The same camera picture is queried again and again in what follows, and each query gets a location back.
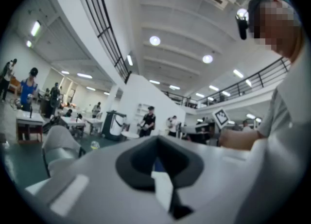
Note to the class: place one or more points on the black and white machine cart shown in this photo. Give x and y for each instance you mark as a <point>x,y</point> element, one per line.
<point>114,125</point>

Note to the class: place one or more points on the person's grey shirt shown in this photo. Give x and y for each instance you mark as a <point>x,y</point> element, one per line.
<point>286,121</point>

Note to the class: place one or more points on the white round table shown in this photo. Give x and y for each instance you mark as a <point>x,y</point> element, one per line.
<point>130,134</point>

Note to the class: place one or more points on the round ceiling light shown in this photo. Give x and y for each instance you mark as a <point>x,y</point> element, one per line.
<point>207,59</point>
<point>154,40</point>

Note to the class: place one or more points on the person's head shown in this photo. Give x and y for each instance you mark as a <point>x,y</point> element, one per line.
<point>279,28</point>

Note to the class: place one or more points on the ceiling strip light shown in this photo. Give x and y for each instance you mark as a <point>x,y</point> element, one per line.
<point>29,44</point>
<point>238,73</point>
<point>130,60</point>
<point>84,75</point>
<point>35,28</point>

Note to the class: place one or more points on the white work table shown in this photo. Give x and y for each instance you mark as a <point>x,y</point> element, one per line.
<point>94,121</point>
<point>73,122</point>

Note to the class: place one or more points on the black head-mounted camera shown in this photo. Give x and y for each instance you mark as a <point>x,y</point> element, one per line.
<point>242,27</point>

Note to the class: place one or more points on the person's right forearm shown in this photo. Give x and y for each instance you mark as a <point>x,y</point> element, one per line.
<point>240,140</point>

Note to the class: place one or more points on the white desk with wooden frame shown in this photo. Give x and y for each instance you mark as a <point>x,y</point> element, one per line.
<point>29,121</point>

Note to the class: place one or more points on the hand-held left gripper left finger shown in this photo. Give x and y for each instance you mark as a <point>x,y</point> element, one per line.
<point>97,177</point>

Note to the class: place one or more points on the white wall shelves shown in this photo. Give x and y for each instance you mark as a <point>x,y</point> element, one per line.
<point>143,111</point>

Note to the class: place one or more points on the person's black cap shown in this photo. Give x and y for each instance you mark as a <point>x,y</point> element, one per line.
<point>258,4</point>

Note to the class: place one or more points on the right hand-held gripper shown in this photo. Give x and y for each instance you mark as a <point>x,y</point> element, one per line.
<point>219,118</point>

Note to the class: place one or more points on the black mezzanine railing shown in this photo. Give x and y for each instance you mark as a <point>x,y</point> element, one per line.
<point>104,28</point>
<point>243,87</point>

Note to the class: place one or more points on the grey padded chair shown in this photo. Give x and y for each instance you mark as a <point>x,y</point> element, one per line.
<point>60,145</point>

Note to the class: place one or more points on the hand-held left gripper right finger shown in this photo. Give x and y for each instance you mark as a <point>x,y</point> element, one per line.
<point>213,177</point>

